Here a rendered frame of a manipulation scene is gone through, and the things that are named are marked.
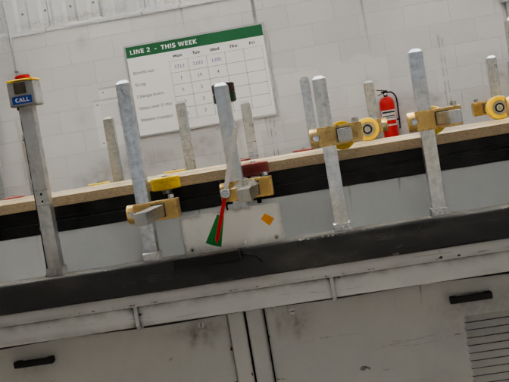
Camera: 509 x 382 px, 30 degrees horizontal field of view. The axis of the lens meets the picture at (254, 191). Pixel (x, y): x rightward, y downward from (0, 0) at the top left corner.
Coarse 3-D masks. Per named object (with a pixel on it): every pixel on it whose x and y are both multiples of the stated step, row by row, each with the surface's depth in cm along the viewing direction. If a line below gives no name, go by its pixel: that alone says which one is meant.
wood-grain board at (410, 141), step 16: (448, 128) 313; (464, 128) 277; (480, 128) 259; (496, 128) 259; (368, 144) 276; (384, 144) 261; (400, 144) 261; (416, 144) 260; (256, 160) 313; (272, 160) 276; (288, 160) 263; (304, 160) 263; (320, 160) 263; (160, 176) 312; (192, 176) 265; (208, 176) 265; (224, 176) 265; (64, 192) 310; (80, 192) 275; (96, 192) 268; (112, 192) 267; (128, 192) 267; (0, 208) 270; (16, 208) 270; (32, 208) 269
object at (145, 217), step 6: (144, 210) 231; (150, 210) 227; (156, 210) 234; (162, 210) 242; (138, 216) 221; (144, 216) 221; (150, 216) 226; (156, 216) 233; (162, 216) 241; (138, 222) 221; (144, 222) 221; (150, 222) 224
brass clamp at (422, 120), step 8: (416, 112) 239; (424, 112) 239; (432, 112) 238; (408, 120) 239; (416, 120) 238; (424, 120) 239; (432, 120) 239; (408, 128) 241; (416, 128) 240; (424, 128) 239; (432, 128) 239
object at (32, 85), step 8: (8, 80) 245; (16, 80) 245; (24, 80) 245; (32, 80) 244; (8, 88) 245; (32, 88) 244; (40, 88) 250; (8, 96) 245; (16, 96) 245; (32, 96) 245; (40, 96) 249; (24, 104) 245; (32, 104) 245; (40, 104) 249
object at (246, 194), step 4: (240, 188) 223; (244, 188) 220; (248, 188) 216; (252, 188) 225; (256, 188) 236; (236, 192) 217; (240, 192) 216; (244, 192) 216; (248, 192) 216; (252, 192) 223; (256, 192) 234; (240, 196) 216; (244, 196) 216; (248, 196) 216; (252, 196) 221; (240, 200) 216; (244, 200) 216; (248, 200) 216
